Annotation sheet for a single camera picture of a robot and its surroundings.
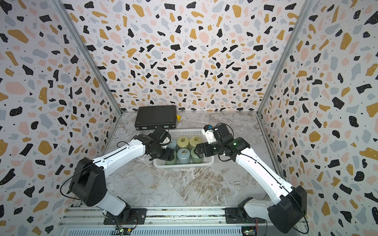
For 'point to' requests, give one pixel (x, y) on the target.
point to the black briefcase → (148, 117)
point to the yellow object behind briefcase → (178, 117)
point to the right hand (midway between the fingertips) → (201, 149)
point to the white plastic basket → (207, 161)
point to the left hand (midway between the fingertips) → (170, 156)
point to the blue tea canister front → (183, 155)
